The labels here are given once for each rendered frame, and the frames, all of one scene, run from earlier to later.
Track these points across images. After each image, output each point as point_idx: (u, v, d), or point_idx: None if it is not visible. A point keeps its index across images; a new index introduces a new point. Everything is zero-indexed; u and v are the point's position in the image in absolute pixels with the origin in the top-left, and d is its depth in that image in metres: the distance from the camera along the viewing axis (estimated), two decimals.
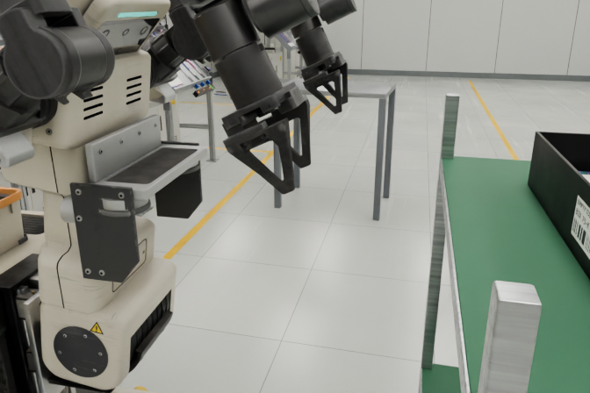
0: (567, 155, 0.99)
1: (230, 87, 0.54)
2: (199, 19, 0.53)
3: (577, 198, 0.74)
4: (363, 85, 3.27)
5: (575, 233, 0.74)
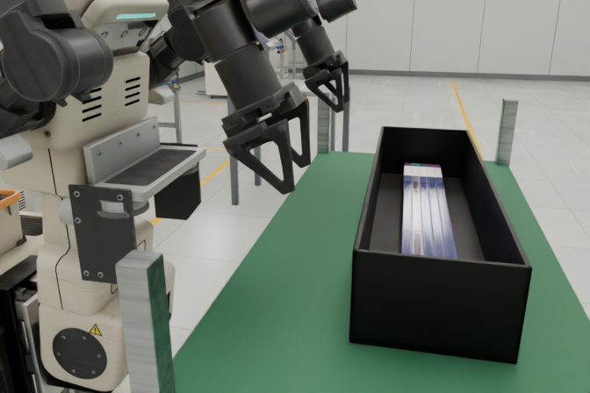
0: (411, 148, 1.05)
1: (229, 88, 0.54)
2: (198, 20, 0.53)
3: None
4: None
5: None
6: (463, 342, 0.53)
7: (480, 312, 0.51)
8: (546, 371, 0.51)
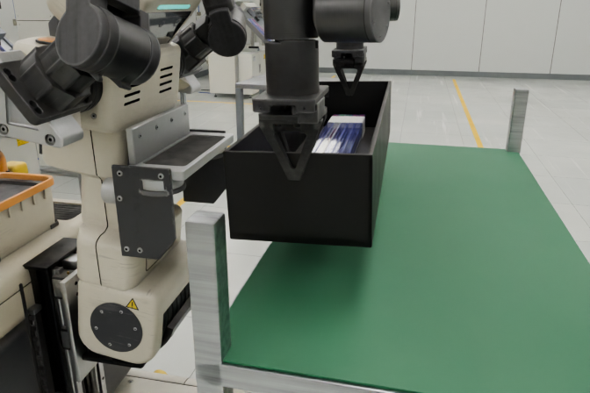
0: (340, 102, 1.12)
1: (271, 71, 0.53)
2: None
3: None
4: (323, 81, 3.37)
5: None
6: (324, 230, 0.59)
7: (334, 201, 0.58)
8: (565, 325, 0.56)
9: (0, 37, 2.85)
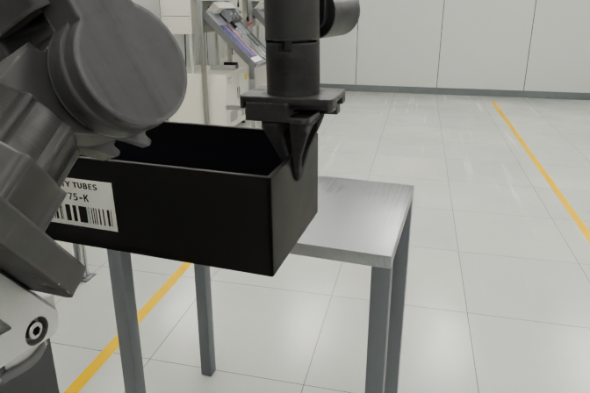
0: None
1: (309, 71, 0.52)
2: None
3: None
4: (334, 197, 1.35)
5: (61, 217, 0.60)
6: (305, 216, 0.63)
7: (308, 184, 0.63)
8: None
9: None
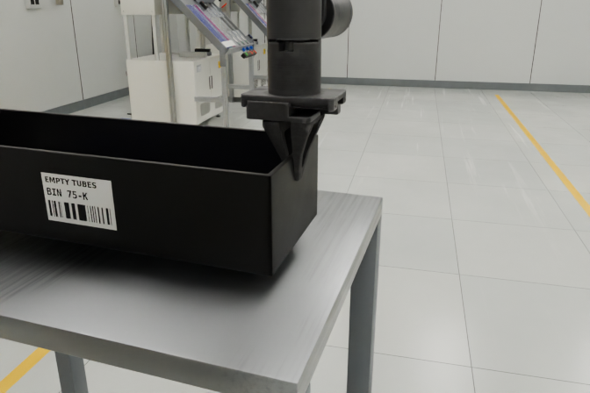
0: None
1: (311, 71, 0.52)
2: None
3: (41, 176, 0.59)
4: None
5: (61, 216, 0.60)
6: (305, 217, 0.63)
7: (308, 185, 0.63)
8: None
9: None
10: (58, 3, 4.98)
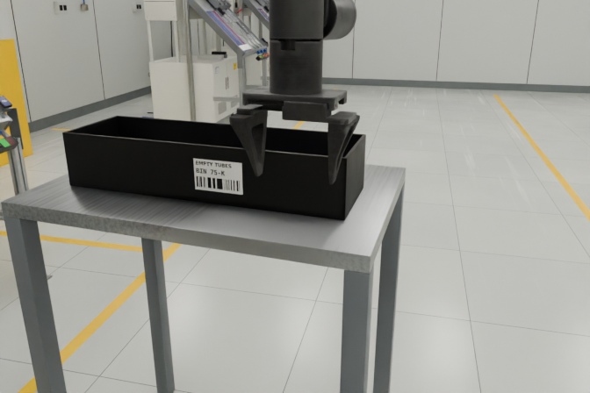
0: None
1: (312, 70, 0.53)
2: None
3: (193, 160, 0.93)
4: None
5: (204, 186, 0.94)
6: (358, 188, 0.97)
7: (361, 167, 0.97)
8: None
9: None
10: (83, 8, 5.31)
